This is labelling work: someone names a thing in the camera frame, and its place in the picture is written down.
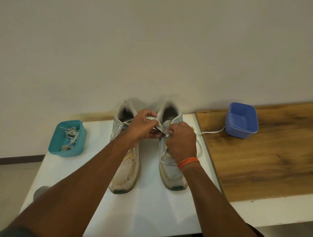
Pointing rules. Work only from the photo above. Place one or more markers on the person's right hand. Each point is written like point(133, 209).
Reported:
point(182, 144)

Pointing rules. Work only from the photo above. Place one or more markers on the person's left hand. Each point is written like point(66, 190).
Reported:
point(141, 129)

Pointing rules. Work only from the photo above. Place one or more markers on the person's right forearm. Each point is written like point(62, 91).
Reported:
point(215, 205)

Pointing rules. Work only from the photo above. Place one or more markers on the person's left forearm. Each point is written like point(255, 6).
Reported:
point(71, 193)

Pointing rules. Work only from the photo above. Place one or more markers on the orange thread wristband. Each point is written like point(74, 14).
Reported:
point(188, 162)

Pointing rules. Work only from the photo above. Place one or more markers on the blue plastic container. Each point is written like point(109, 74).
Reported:
point(242, 119)

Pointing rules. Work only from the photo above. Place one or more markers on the teal plastic container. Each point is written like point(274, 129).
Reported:
point(55, 144)

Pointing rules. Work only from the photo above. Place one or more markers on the black trousers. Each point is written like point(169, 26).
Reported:
point(256, 230)

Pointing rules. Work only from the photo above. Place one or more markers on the grey tape roll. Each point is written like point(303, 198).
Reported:
point(40, 191)

